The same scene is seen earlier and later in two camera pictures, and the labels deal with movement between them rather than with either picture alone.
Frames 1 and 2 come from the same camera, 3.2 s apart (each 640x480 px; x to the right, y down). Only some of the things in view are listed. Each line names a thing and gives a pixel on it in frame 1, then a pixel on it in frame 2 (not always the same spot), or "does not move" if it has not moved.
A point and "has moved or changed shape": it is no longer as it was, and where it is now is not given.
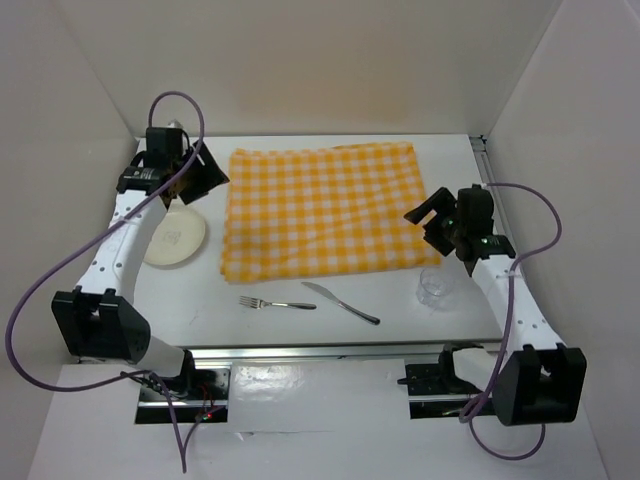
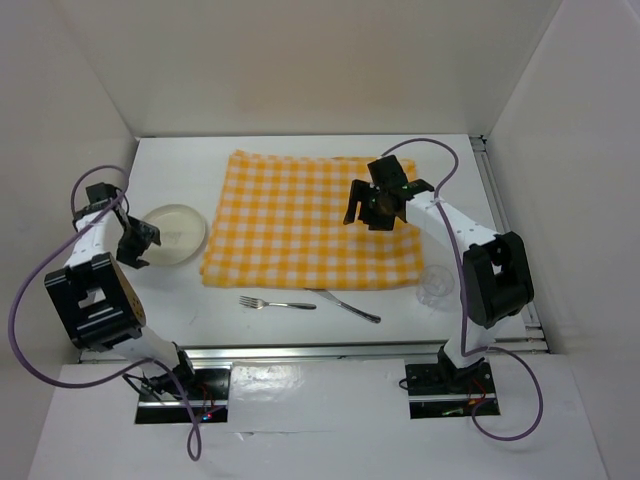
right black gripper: x=443 y=202 -> x=361 y=191
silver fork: x=261 y=304 does not move
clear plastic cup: x=435 y=289 does not move
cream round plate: x=178 y=237 does not move
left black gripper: x=211 y=176 -> x=146 y=234
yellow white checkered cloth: x=295 y=211 has moved or changed shape
